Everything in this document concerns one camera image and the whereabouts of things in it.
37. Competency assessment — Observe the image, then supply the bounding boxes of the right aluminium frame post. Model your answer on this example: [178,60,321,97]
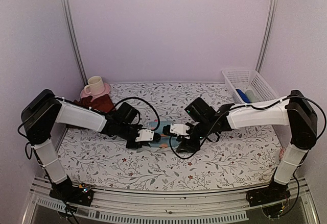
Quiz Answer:
[255,0,278,73]

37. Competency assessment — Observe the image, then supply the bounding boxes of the pale green roll in basket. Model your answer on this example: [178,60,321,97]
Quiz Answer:
[245,90,261,103]

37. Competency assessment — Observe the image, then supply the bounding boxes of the dark red towel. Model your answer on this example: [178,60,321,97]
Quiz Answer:
[73,94,115,113]

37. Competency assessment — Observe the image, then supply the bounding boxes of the pink object at right edge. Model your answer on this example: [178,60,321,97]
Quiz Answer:
[278,147,286,161]

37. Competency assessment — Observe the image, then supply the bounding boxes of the aluminium frame post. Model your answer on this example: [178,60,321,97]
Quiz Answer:
[61,0,87,85]
[255,0,278,73]

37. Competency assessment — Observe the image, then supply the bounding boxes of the cream ribbed mug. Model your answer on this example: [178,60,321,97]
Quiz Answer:
[83,76,105,95]

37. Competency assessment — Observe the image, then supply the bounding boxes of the left aluminium frame post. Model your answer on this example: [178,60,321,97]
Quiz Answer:
[61,0,87,85]

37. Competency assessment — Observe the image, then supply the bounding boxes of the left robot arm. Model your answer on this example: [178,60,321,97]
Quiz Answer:
[19,89,152,201]

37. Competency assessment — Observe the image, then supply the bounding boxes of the front aluminium rail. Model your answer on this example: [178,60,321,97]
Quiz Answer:
[22,177,322,223]

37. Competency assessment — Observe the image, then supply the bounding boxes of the pink saucer plate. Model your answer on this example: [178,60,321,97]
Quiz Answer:
[80,83,110,100]

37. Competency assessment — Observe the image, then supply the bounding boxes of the blue object in basket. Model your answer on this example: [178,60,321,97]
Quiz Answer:
[236,89,251,104]

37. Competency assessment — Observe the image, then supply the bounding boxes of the white plastic basket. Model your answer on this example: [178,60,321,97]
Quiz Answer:
[222,69,278,104]

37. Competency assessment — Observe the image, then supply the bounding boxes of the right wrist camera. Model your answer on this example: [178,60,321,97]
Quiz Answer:
[162,123,190,137]

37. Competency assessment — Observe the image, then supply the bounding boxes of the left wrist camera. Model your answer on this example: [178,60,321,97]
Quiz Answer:
[135,129,161,142]

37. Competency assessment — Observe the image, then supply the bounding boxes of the blue patterned towel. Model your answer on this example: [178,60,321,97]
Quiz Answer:
[147,120,180,148]

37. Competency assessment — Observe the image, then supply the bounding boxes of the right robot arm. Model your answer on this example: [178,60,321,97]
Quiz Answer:
[169,90,319,202]

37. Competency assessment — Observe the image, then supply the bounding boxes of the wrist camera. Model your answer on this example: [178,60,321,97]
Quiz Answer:
[162,123,190,137]
[135,129,161,142]

